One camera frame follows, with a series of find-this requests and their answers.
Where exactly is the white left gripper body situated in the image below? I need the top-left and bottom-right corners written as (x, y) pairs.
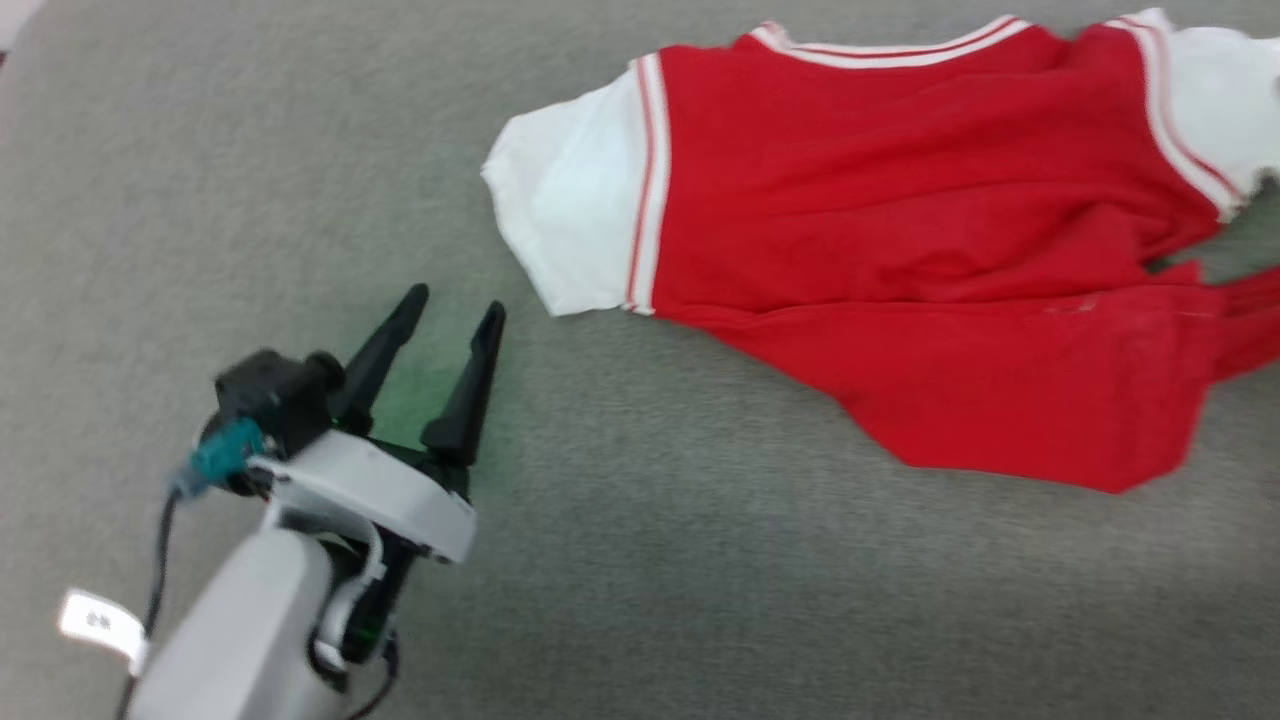
top-left (245, 430), bottom-right (479, 671)

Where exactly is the white cable tag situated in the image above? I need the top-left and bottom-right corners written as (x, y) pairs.
top-left (58, 590), bottom-right (149, 673)

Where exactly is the grey fabric sofa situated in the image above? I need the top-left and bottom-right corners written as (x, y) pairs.
top-left (0, 0), bottom-right (1280, 720)

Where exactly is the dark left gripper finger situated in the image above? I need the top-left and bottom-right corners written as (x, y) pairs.
top-left (330, 283), bottom-right (431, 436)
top-left (420, 300), bottom-right (508, 469)

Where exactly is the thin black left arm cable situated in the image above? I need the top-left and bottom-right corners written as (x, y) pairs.
top-left (115, 490), bottom-right (176, 720)

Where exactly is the red and white jersey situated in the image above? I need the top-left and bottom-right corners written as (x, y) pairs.
top-left (480, 8), bottom-right (1280, 496)

